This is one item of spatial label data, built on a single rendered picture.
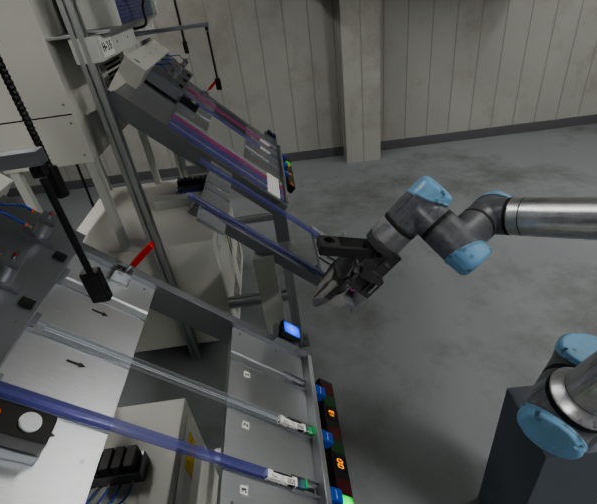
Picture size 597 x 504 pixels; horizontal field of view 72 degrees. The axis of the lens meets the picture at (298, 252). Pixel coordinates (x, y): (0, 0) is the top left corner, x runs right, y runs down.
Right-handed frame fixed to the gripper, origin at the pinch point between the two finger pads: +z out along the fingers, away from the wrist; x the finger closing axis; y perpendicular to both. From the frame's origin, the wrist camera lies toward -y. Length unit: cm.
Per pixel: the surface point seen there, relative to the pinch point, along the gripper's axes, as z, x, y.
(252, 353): 13.5, -8.9, -7.3
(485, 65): -108, 296, 148
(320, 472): 12.0, -31.2, 6.2
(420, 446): 39, 11, 83
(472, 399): 21, 26, 102
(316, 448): 12.2, -26.6, 6.3
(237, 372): 13.5, -15.4, -10.8
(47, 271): 7, -17, -48
